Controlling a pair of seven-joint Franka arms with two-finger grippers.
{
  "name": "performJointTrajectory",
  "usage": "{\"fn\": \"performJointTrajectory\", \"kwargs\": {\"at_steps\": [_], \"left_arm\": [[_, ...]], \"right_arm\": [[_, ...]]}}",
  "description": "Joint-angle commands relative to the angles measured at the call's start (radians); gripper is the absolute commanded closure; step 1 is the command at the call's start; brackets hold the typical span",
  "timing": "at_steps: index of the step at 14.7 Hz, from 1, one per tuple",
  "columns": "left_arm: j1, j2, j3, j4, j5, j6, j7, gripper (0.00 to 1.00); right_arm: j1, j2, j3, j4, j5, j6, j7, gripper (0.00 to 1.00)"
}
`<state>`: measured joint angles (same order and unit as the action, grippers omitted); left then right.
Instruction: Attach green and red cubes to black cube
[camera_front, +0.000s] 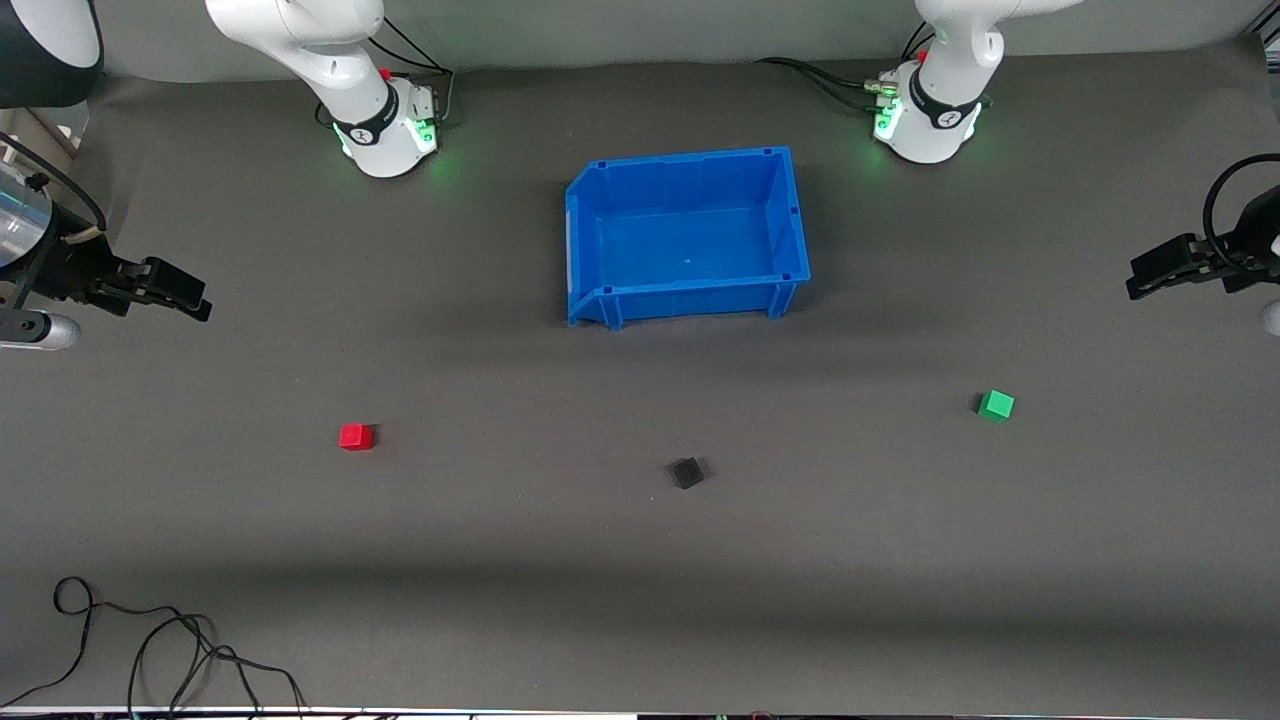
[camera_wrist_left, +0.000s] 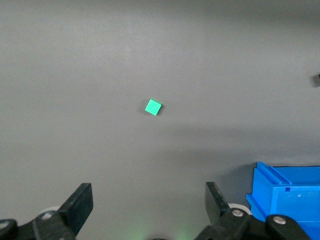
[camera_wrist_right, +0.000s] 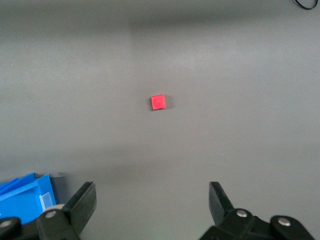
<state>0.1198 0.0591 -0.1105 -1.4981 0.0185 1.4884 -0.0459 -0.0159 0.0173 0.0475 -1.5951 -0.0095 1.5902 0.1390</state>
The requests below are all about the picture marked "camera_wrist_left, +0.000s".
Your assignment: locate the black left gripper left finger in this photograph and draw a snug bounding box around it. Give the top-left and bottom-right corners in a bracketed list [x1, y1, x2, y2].
[0, 182, 94, 240]

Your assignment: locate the green cube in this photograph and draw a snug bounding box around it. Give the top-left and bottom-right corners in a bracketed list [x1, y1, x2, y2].
[144, 98, 163, 117]

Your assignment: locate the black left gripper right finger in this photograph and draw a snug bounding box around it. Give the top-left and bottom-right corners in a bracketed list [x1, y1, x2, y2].
[193, 181, 311, 240]

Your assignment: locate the blue plastic storage bin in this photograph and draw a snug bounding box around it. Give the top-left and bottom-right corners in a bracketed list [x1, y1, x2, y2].
[245, 161, 320, 240]

